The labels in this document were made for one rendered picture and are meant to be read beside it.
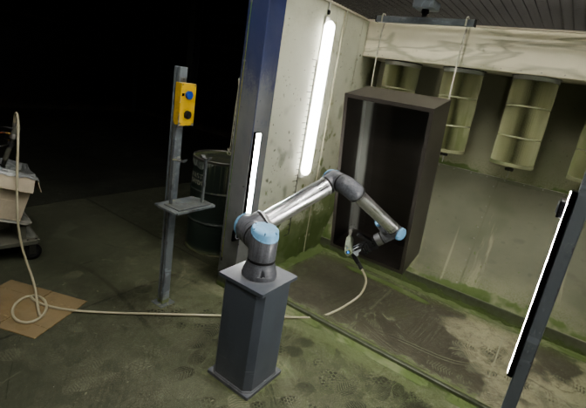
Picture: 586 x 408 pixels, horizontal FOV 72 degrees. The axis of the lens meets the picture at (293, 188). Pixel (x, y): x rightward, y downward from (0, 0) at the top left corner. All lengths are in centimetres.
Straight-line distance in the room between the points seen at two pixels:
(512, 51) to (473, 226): 148
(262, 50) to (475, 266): 250
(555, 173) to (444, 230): 102
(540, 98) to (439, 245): 144
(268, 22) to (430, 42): 156
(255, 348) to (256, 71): 174
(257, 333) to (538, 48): 284
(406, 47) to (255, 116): 165
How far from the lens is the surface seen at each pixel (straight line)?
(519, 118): 367
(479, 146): 411
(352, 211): 340
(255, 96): 283
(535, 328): 199
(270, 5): 286
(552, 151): 405
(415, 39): 387
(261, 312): 214
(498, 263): 384
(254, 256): 211
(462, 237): 390
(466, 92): 378
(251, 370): 235
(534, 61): 364
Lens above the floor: 168
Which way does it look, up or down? 15 degrees down
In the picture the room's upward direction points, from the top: 9 degrees clockwise
